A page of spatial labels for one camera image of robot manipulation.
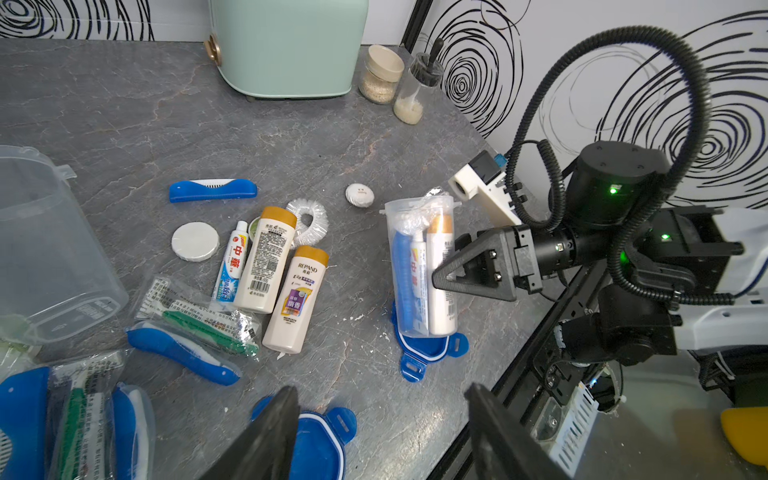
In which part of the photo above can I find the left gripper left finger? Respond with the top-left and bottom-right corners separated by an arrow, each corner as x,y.
200,386 -> 300,480

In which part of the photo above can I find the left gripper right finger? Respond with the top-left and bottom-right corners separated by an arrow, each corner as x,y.
465,383 -> 569,480

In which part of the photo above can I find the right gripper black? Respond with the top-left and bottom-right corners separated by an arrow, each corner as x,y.
441,225 -> 594,302

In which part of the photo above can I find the clear container blue lid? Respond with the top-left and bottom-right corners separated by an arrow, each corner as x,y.
1,145 -> 129,346
381,188 -> 458,338

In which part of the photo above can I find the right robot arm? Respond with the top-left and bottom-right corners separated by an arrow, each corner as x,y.
428,26 -> 767,366

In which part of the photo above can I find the blue white toothbrush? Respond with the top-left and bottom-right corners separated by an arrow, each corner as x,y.
112,383 -> 156,480

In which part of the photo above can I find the round soap packet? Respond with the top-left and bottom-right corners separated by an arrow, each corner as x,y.
345,183 -> 375,209
171,222 -> 220,262

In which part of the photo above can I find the small toothpaste tube red label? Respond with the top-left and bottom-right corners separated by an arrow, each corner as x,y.
212,221 -> 250,310

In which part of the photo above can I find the small bottle black cap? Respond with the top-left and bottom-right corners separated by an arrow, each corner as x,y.
393,38 -> 444,125

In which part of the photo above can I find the beige round jar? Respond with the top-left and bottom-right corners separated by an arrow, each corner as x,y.
359,45 -> 405,104

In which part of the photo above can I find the mint green toaster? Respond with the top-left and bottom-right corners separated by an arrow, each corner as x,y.
204,0 -> 369,99

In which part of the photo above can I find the white slotted cable duct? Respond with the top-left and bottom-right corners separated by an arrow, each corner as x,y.
531,382 -> 599,479

